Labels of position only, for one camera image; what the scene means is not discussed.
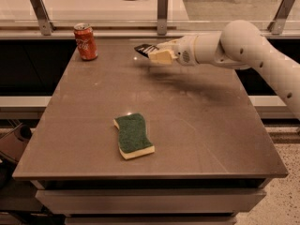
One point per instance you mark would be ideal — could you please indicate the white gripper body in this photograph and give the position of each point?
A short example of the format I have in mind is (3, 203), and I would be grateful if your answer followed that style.
(185, 52)

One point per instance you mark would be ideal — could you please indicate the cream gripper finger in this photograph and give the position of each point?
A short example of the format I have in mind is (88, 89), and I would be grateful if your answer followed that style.
(168, 45)
(164, 57)

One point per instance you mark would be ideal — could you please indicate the black rxbar chocolate bar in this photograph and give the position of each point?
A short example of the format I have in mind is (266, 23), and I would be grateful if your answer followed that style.
(146, 49)

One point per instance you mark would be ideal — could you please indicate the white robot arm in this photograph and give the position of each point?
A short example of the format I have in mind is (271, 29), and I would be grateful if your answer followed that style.
(239, 45)

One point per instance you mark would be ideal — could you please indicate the green and yellow sponge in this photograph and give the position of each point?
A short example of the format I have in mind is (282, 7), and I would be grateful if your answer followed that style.
(132, 137)

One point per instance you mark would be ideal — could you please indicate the orange soda can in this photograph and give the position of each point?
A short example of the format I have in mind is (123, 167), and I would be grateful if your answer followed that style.
(86, 44)

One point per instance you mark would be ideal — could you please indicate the grey drawer cabinet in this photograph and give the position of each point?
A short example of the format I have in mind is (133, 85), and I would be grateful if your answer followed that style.
(167, 206)

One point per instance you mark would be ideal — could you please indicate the dark chair at left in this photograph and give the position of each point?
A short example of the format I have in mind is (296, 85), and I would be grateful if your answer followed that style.
(12, 146)

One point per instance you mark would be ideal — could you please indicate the middle metal railing post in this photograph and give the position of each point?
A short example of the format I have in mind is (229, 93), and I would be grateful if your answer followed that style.
(162, 15)

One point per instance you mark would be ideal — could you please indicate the metal railing post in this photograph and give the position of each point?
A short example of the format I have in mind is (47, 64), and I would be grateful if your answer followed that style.
(45, 25)
(276, 26)
(162, 15)

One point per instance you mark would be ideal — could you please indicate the right metal railing post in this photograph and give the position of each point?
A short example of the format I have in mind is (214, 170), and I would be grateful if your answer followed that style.
(276, 26)

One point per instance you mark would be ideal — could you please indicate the left metal railing post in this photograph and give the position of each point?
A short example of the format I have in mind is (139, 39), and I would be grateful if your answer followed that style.
(45, 25)

